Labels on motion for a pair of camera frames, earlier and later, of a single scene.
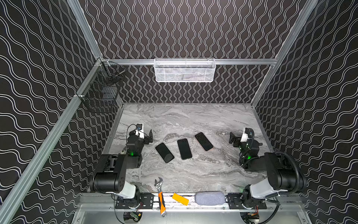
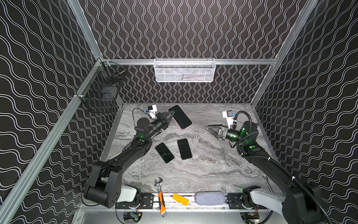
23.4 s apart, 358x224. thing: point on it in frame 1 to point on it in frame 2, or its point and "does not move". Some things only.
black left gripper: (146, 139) to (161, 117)
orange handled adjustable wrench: (158, 184) does not move
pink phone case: (203, 142) to (177, 124)
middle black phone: (184, 149) does not move
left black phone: (164, 152) does not move
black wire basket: (101, 89) does not move
